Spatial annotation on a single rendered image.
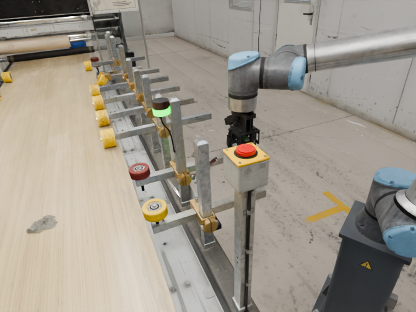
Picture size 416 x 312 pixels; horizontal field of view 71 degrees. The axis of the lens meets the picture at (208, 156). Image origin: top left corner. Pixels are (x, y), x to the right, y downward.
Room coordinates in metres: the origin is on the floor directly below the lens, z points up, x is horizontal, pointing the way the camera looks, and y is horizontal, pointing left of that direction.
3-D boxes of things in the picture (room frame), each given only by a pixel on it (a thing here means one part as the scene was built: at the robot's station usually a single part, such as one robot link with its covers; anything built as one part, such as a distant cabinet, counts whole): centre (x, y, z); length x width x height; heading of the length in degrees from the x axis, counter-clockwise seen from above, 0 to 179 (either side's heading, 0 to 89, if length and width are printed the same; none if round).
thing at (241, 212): (0.50, -0.08, 0.93); 0.05 x 0.05 x 0.45; 21
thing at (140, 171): (0.95, 0.27, 0.85); 0.08 x 0.08 x 0.11
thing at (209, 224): (0.76, 0.03, 0.82); 0.14 x 0.06 x 0.05; 21
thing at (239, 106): (0.86, -0.12, 1.19); 0.10 x 0.09 x 0.05; 113
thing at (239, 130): (0.85, -0.12, 1.11); 0.09 x 0.08 x 0.12; 23
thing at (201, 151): (0.74, 0.02, 0.89); 0.04 x 0.04 x 0.48; 21
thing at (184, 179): (0.99, 0.12, 0.85); 0.14 x 0.06 x 0.05; 21
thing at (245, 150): (0.50, -0.08, 1.22); 0.04 x 0.04 x 0.02
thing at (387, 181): (0.85, -0.70, 0.79); 0.17 x 0.15 x 0.18; 163
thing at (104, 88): (1.94, 0.48, 0.95); 0.50 x 0.04 x 0.04; 111
